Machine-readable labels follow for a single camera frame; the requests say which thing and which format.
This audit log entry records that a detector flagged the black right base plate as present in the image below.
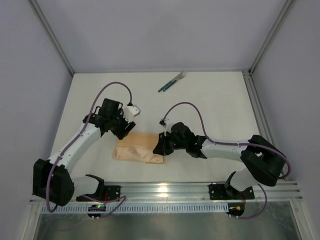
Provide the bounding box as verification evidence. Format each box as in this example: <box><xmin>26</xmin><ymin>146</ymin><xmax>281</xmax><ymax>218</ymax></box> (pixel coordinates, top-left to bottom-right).
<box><xmin>208</xmin><ymin>183</ymin><xmax>255</xmax><ymax>200</ymax></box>

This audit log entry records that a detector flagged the peach satin napkin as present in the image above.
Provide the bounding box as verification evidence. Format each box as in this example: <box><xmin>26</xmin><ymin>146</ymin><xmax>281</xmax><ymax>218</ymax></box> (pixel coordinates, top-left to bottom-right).
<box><xmin>112</xmin><ymin>132</ymin><xmax>164</xmax><ymax>165</ymax></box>

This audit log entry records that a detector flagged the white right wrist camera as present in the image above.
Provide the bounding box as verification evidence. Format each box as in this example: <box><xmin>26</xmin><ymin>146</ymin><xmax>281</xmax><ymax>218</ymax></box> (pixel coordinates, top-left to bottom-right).
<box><xmin>159</xmin><ymin>118</ymin><xmax>173</xmax><ymax>133</ymax></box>

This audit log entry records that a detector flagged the left controller board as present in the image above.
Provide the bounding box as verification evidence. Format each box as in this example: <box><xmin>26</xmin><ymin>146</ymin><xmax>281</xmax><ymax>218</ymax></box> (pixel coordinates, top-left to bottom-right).
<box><xmin>87</xmin><ymin>203</ymin><xmax>106</xmax><ymax>220</ymax></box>

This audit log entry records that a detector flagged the controller board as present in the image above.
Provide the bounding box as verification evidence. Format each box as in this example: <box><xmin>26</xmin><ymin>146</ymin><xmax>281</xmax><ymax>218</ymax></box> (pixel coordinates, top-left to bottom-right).
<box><xmin>87</xmin><ymin>203</ymin><xmax>106</xmax><ymax>220</ymax></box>
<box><xmin>226</xmin><ymin>203</ymin><xmax>245</xmax><ymax>219</ymax></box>

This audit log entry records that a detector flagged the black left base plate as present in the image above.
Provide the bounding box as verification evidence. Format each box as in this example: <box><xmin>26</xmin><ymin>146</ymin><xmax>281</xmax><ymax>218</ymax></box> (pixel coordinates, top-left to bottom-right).
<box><xmin>76</xmin><ymin>185</ymin><xmax>121</xmax><ymax>202</ymax></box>

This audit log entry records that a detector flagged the right side frame rail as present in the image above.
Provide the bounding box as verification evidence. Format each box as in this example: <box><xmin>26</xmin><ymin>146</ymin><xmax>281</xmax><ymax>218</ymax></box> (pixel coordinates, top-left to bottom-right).
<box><xmin>241</xmin><ymin>69</ymin><xmax>286</xmax><ymax>181</ymax></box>

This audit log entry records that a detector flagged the right controller board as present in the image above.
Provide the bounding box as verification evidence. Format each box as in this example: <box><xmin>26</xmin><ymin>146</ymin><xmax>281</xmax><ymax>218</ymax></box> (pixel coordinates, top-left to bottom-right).
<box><xmin>226</xmin><ymin>203</ymin><xmax>245</xmax><ymax>219</ymax></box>

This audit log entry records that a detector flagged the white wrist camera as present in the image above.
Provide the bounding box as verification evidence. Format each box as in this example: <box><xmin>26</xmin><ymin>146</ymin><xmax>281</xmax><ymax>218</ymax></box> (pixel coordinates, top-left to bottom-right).
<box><xmin>123</xmin><ymin>105</ymin><xmax>141</xmax><ymax>121</ymax></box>
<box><xmin>159</xmin><ymin>118</ymin><xmax>173</xmax><ymax>133</ymax></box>

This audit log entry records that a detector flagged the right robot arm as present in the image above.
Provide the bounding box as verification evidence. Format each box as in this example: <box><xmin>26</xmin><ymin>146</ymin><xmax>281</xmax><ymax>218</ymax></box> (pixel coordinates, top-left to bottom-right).
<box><xmin>153</xmin><ymin>122</ymin><xmax>286</xmax><ymax>200</ymax></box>

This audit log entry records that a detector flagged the left back frame post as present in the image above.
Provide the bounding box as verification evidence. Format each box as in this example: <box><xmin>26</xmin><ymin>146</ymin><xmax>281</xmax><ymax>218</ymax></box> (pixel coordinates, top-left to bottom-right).
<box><xmin>27</xmin><ymin>0</ymin><xmax>75</xmax><ymax>77</ymax></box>

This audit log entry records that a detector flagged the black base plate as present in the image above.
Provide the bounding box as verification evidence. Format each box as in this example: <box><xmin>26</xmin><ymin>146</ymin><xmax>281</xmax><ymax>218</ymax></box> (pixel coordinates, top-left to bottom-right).
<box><xmin>76</xmin><ymin>185</ymin><xmax>121</xmax><ymax>202</ymax></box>
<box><xmin>208</xmin><ymin>183</ymin><xmax>255</xmax><ymax>200</ymax></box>

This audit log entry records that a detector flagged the green handled knife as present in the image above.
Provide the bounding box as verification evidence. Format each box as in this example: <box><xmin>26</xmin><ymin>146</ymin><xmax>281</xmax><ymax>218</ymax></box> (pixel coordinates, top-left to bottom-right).
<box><xmin>158</xmin><ymin>75</ymin><xmax>183</xmax><ymax>93</ymax></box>

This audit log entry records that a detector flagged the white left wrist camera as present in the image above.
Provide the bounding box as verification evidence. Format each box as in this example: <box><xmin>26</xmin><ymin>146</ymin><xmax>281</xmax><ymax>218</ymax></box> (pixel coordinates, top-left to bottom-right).
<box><xmin>123</xmin><ymin>105</ymin><xmax>141</xmax><ymax>121</ymax></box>

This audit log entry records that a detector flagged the frame post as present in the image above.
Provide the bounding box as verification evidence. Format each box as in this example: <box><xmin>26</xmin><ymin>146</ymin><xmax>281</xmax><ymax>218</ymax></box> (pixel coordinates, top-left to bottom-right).
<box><xmin>27</xmin><ymin>0</ymin><xmax>75</xmax><ymax>77</ymax></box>
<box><xmin>249</xmin><ymin>0</ymin><xmax>296</xmax><ymax>74</ymax></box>

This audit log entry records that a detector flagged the right back frame post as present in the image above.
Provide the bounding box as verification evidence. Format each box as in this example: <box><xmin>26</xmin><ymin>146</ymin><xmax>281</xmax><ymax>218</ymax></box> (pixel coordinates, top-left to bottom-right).
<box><xmin>249</xmin><ymin>0</ymin><xmax>296</xmax><ymax>74</ymax></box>

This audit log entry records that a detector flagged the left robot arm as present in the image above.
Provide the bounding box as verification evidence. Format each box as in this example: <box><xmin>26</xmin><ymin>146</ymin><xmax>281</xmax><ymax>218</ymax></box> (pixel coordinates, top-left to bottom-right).
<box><xmin>32</xmin><ymin>98</ymin><xmax>141</xmax><ymax>207</ymax></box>

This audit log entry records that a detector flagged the white slotted cable duct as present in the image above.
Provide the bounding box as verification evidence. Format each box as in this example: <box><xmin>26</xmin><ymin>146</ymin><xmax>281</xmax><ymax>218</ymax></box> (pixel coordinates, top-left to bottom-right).
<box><xmin>54</xmin><ymin>202</ymin><xmax>228</xmax><ymax>214</ymax></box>

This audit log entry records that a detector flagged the aluminium frame rail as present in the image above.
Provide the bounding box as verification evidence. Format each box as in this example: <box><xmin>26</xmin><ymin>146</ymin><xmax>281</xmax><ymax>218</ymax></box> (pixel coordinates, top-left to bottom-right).
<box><xmin>107</xmin><ymin>181</ymin><xmax>303</xmax><ymax>203</ymax></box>

